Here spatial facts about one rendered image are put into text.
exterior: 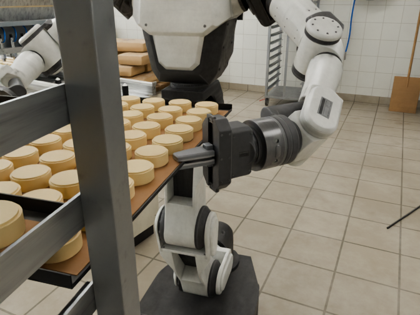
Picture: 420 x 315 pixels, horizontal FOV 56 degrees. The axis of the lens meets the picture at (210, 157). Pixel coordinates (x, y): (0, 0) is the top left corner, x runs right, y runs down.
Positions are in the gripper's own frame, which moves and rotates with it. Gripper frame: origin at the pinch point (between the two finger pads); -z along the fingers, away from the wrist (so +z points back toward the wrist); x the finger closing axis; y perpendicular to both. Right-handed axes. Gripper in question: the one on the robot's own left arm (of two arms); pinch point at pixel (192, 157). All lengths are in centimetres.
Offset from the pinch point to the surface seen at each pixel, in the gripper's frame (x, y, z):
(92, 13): 22.2, 23.2, -18.4
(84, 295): -0.9, 22.0, -21.4
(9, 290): 5.7, 27.1, -26.5
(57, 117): 15.2, 22.0, -21.4
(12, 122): 16.1, 24.9, -24.3
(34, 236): 7.9, 25.0, -24.4
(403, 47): -34, -267, 418
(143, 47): -41, -485, 164
